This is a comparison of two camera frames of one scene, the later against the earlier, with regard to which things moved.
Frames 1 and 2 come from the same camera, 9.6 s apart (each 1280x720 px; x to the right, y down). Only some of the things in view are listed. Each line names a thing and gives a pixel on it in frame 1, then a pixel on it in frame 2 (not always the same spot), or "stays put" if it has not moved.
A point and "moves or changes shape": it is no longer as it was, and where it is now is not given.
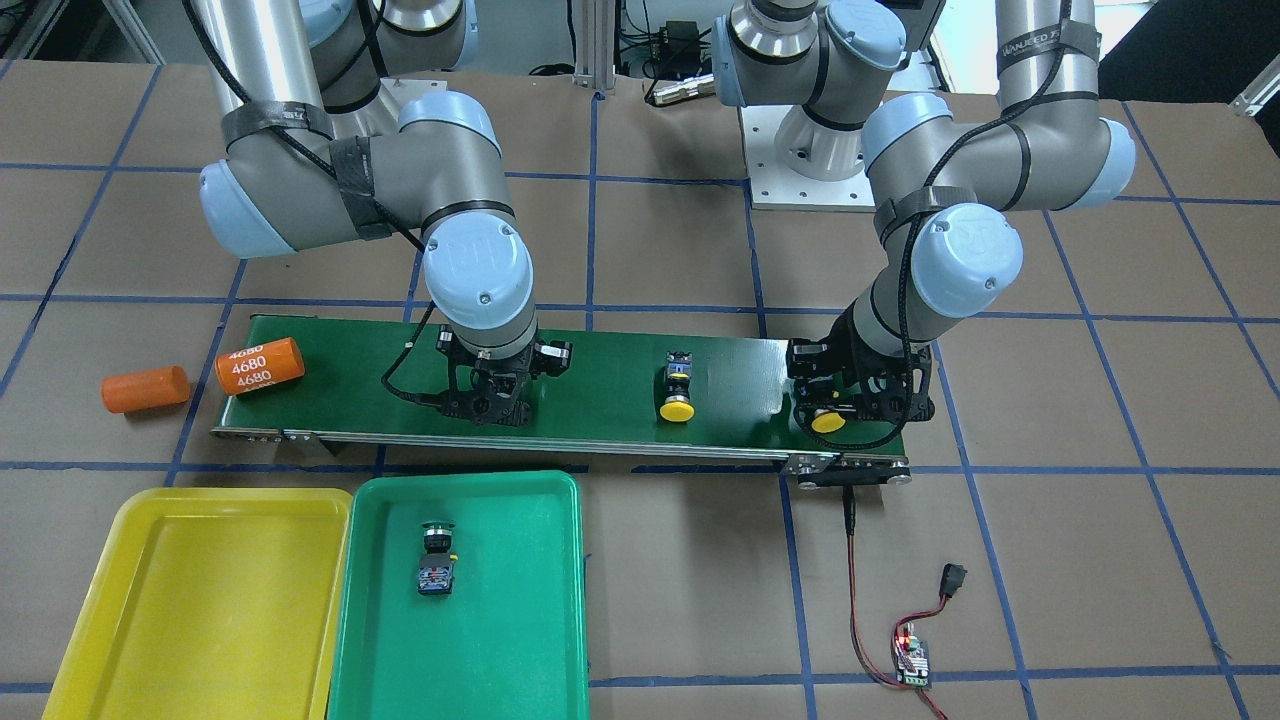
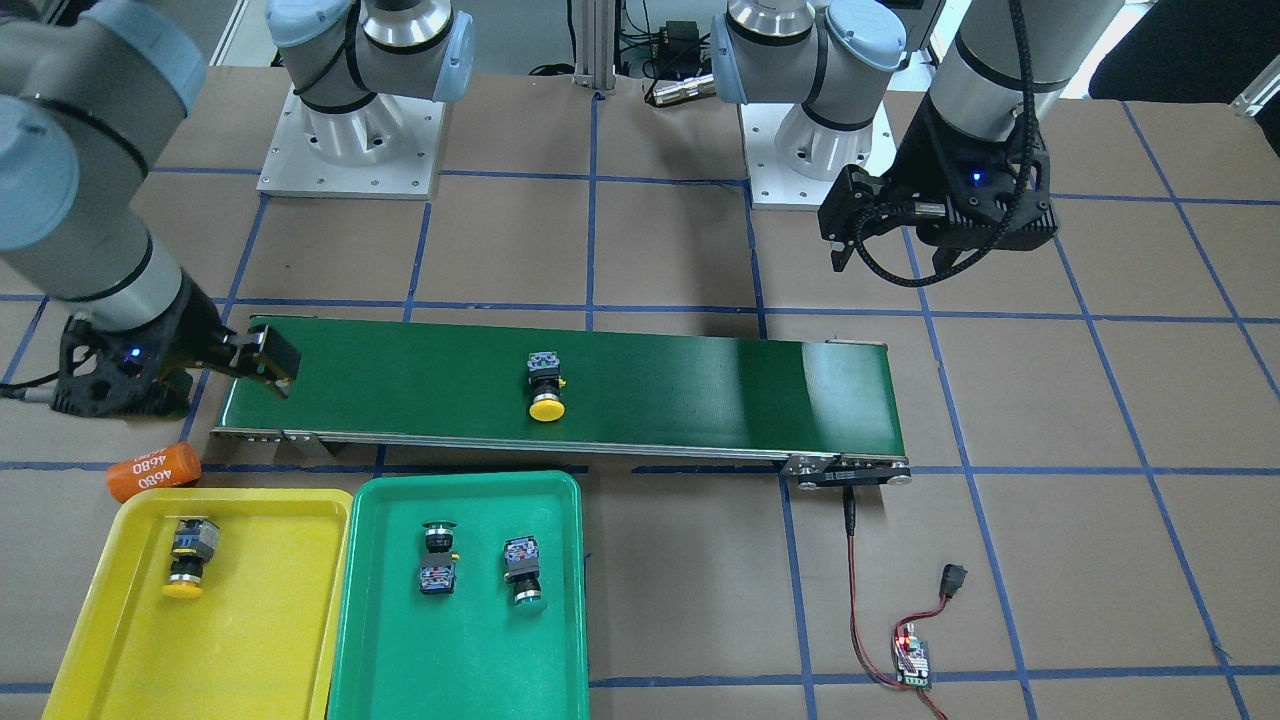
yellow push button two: [827, 421] -> [546, 383]
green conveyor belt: [675, 393] stays put
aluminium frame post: [595, 45] stays put
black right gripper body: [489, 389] -> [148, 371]
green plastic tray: [462, 598] stays put
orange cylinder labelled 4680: [259, 366] moves or changes shape
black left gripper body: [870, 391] -> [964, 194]
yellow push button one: [677, 407] -> [193, 545]
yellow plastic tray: [212, 604] stays put
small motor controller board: [912, 659] stays put
